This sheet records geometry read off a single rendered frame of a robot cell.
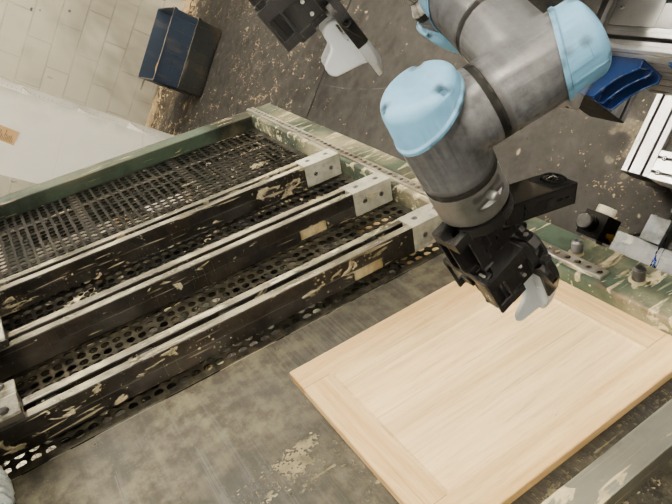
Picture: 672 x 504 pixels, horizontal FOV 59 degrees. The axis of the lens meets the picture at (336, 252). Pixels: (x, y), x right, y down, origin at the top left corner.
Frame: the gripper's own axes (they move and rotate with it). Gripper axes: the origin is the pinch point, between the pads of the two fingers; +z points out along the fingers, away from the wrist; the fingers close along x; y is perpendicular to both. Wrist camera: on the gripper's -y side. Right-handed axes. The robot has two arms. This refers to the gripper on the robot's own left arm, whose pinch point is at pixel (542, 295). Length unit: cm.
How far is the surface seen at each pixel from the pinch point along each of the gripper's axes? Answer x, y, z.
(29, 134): -414, 59, 45
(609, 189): -78, -87, 107
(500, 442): -5.0, 14.7, 25.9
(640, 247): -22, -38, 49
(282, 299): -58, 22, 18
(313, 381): -35.8, 28.9, 19.0
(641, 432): 7.9, 0.0, 30.1
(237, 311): -59, 30, 12
